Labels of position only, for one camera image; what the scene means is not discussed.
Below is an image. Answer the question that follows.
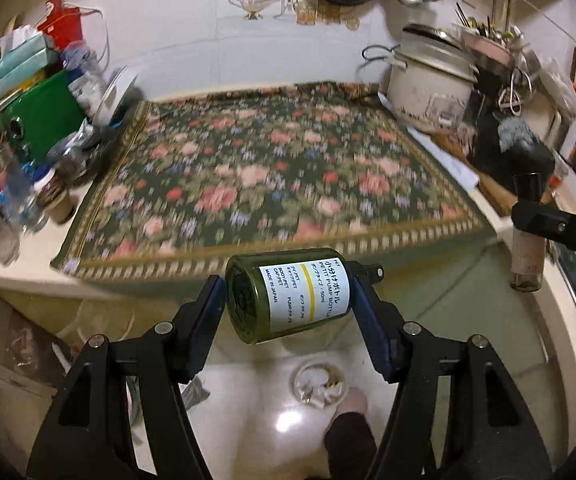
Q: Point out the brown lidded spice jar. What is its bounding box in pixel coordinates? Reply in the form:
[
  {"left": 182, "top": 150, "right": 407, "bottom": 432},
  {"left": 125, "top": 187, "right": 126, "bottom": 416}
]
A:
[{"left": 38, "top": 175, "right": 77, "bottom": 226}]

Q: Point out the green glass pump bottle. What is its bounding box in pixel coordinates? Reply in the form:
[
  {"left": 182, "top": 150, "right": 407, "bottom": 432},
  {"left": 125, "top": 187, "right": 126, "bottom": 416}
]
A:
[{"left": 224, "top": 248, "right": 385, "bottom": 346}]

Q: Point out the white rice cooker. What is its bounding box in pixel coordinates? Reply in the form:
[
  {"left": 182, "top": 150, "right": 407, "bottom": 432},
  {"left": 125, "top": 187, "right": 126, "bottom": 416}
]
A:
[{"left": 385, "top": 25, "right": 478, "bottom": 133}]

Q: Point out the teal tissue box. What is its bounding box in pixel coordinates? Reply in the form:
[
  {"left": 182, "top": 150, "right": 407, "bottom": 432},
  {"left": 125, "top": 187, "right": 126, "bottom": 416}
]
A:
[{"left": 0, "top": 30, "right": 62, "bottom": 101}]

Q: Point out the metal rice cooker lid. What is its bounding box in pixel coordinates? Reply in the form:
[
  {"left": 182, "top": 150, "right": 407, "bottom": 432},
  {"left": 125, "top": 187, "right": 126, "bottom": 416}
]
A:
[{"left": 403, "top": 24, "right": 473, "bottom": 52}]

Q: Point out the black power cable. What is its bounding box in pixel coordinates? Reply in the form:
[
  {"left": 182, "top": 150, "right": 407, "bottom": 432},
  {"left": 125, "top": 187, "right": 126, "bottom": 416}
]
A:
[{"left": 361, "top": 44, "right": 401, "bottom": 69}]

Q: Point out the pink basin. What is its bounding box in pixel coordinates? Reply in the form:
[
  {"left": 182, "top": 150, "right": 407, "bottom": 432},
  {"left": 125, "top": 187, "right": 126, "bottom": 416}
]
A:
[{"left": 462, "top": 30, "right": 516, "bottom": 69}]

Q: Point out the bundle of kitchen utensils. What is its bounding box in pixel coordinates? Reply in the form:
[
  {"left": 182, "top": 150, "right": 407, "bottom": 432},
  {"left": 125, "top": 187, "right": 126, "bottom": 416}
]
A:
[{"left": 455, "top": 2, "right": 523, "bottom": 43}]

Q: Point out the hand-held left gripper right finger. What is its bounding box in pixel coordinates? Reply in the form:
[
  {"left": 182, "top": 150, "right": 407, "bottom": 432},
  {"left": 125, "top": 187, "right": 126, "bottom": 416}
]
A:
[{"left": 349, "top": 280, "right": 554, "bottom": 480}]

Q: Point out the beige bottle black cap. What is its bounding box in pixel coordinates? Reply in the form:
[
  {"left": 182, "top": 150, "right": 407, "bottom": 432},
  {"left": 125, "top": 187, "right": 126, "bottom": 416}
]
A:
[{"left": 510, "top": 172, "right": 554, "bottom": 293}]

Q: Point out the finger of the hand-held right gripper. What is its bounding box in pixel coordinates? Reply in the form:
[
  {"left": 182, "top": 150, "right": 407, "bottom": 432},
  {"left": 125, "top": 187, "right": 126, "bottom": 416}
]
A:
[{"left": 510, "top": 200, "right": 576, "bottom": 266}]

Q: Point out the clear plastic water bottle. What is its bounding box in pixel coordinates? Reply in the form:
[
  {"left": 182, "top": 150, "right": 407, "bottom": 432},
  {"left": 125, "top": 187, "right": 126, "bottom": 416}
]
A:
[{"left": 0, "top": 142, "right": 49, "bottom": 231}]

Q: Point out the black pot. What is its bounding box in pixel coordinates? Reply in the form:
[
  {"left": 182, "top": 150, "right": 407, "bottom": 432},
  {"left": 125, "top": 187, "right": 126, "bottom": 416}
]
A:
[{"left": 482, "top": 110, "right": 557, "bottom": 176}]

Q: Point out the green box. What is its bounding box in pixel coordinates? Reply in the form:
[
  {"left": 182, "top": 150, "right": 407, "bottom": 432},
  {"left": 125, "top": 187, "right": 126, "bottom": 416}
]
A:
[{"left": 0, "top": 67, "right": 89, "bottom": 166}]

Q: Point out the red bag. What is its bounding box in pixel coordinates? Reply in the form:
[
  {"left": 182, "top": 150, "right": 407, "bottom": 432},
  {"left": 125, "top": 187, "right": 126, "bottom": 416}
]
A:
[{"left": 35, "top": 0, "right": 87, "bottom": 54}]

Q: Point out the blue white crocheted cloth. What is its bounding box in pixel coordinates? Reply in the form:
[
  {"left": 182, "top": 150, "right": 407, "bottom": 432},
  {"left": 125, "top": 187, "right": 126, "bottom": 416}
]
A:
[{"left": 498, "top": 115, "right": 536, "bottom": 146}]

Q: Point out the person's leg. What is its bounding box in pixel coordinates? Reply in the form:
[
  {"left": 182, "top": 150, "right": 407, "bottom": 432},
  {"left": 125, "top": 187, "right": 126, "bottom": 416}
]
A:
[{"left": 324, "top": 387, "right": 379, "bottom": 480}]

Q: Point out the white cable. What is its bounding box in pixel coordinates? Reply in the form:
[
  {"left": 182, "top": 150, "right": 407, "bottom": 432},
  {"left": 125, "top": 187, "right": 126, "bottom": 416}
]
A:
[{"left": 498, "top": 67, "right": 536, "bottom": 116}]

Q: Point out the silver foil packet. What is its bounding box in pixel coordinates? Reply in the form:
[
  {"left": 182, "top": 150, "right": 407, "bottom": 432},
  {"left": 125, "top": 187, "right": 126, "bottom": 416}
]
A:
[{"left": 48, "top": 120, "right": 99, "bottom": 186}]

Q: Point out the small round white bin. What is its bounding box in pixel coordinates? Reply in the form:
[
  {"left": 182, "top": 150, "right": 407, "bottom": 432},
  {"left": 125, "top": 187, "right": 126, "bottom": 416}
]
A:
[{"left": 293, "top": 362, "right": 351, "bottom": 409}]

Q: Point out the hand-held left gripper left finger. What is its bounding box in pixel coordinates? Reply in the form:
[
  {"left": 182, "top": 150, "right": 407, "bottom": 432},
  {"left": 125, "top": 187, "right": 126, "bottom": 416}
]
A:
[{"left": 25, "top": 274, "right": 227, "bottom": 480}]

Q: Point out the clear plastic bag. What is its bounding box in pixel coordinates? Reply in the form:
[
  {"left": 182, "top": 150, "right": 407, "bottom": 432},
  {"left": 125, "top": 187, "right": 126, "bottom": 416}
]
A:
[{"left": 60, "top": 40, "right": 109, "bottom": 116}]

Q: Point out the wooden cutting board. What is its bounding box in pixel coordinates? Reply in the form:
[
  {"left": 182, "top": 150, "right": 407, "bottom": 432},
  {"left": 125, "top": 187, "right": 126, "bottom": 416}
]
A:
[{"left": 435, "top": 132, "right": 518, "bottom": 219}]

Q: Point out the floral patterned mat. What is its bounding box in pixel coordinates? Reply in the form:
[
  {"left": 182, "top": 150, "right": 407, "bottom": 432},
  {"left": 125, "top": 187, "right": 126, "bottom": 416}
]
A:
[{"left": 49, "top": 81, "right": 491, "bottom": 278}]

